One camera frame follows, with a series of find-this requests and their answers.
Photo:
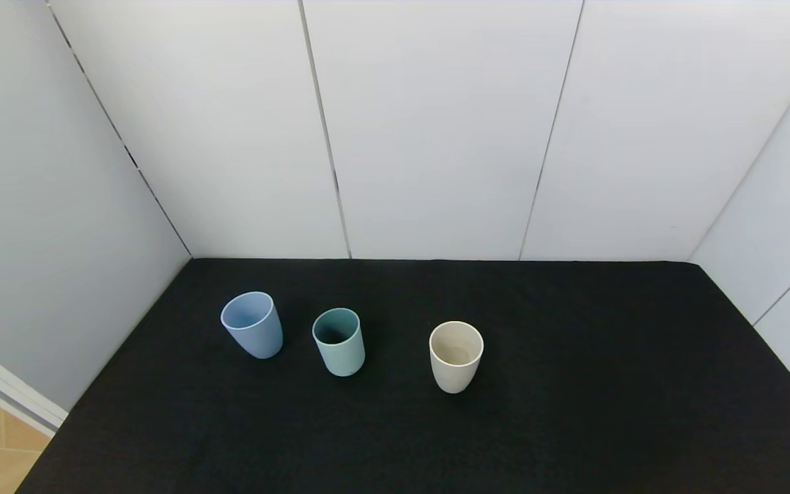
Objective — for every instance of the blue plastic cup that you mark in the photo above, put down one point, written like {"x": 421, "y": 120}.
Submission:
{"x": 258, "y": 339}

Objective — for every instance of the teal plastic cup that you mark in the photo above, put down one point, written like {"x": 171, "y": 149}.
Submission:
{"x": 343, "y": 357}

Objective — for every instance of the beige plastic cup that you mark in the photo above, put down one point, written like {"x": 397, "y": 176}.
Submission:
{"x": 455, "y": 374}

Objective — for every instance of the black table cloth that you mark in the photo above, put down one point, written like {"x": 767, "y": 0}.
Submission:
{"x": 573, "y": 412}

